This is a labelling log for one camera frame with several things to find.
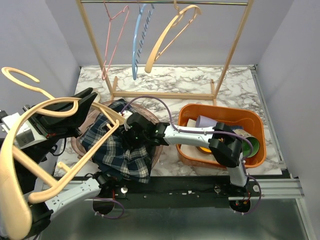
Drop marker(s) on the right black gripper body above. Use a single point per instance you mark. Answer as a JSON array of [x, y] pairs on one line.
[[133, 139]]

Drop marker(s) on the navy beige plaid skirt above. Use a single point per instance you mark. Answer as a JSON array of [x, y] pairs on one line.
[[125, 155]]

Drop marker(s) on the green plaid skirt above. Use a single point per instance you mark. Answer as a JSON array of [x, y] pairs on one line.
[[118, 105]]

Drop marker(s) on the wooden hanger with skirt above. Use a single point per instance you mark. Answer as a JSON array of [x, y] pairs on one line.
[[14, 208]]

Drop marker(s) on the pink wire hanger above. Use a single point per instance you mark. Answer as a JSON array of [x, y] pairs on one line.
[[116, 25]]

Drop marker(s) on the light blue wavy hanger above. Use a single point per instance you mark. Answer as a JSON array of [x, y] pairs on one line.
[[145, 13]]

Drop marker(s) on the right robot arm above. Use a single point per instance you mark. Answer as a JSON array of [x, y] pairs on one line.
[[225, 145]]

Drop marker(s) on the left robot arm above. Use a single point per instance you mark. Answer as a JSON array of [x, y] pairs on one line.
[[88, 189]]

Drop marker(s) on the empty wooden hanger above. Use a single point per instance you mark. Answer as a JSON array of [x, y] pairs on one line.
[[156, 51]]

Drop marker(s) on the pink transparent basin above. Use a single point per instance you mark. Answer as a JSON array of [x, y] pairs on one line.
[[155, 150]]

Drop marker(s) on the small beige bowl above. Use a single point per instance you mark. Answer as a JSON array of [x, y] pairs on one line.
[[97, 96]]

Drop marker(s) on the white board in bin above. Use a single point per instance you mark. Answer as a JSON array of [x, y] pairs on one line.
[[193, 153]]

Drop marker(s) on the lavender cup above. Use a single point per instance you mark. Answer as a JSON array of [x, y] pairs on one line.
[[204, 122]]

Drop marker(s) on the orange bowl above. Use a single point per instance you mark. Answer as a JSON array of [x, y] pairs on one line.
[[204, 150]]

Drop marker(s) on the white floral mug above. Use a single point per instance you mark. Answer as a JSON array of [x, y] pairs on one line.
[[242, 132]]

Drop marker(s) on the orange plastic bin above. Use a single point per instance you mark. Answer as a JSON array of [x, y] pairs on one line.
[[247, 119]]

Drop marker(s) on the green bowl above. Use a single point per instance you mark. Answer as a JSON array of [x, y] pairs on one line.
[[247, 150]]

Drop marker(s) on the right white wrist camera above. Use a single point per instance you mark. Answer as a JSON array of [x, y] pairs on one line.
[[126, 114]]

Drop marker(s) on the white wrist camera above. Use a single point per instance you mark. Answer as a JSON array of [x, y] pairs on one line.
[[28, 138], [126, 114]]

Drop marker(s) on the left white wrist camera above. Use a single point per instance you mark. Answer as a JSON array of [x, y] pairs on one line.
[[28, 138]]

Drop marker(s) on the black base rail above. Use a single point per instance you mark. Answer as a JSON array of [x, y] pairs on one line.
[[176, 192]]

